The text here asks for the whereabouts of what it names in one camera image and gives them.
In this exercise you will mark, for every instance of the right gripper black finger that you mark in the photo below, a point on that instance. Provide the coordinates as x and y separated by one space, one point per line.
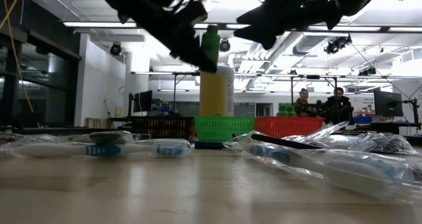
267 36
260 16

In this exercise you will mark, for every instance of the black metal rig frame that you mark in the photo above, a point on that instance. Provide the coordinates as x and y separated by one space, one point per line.
155 73
291 89

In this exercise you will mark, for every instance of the person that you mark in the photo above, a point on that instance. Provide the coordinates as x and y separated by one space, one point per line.
338 107
303 103

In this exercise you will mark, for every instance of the orange plastic basket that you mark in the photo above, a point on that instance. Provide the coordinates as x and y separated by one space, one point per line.
192 131

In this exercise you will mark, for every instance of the red plastic basket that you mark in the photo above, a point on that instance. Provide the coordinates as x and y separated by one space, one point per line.
288 126

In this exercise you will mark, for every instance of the wooden crate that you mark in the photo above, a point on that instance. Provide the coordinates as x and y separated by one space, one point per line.
97 122

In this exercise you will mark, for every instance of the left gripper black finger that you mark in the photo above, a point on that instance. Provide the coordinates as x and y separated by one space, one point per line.
186 46

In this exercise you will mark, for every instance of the black computer monitor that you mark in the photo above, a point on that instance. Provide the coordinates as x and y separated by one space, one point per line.
143 101
388 103

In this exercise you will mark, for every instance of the blue storage bin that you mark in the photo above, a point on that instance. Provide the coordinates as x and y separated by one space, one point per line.
362 119

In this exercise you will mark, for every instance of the blue toothbrush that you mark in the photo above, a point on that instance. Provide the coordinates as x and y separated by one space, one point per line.
362 171
99 150
339 143

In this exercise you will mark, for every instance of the white yellow wipes canister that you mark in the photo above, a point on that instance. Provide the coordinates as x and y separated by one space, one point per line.
214 95

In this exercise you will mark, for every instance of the black item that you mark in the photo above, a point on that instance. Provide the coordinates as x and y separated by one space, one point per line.
392 143

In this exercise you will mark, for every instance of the black ceiling spotlight cluster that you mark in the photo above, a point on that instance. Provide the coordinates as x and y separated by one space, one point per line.
336 44

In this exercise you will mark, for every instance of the silver ventilation duct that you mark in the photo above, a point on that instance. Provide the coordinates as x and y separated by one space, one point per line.
310 44

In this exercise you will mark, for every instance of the black plastic basket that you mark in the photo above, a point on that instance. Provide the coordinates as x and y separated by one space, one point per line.
161 126

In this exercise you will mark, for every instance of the green plastic basket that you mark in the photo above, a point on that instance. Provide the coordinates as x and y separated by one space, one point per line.
224 128

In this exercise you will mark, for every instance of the long ceiling light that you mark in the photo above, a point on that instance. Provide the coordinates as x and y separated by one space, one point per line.
201 26
405 29
237 26
99 24
344 28

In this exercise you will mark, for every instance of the small green plastic bottle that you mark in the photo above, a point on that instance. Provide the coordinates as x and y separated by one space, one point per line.
211 43
282 110
291 111

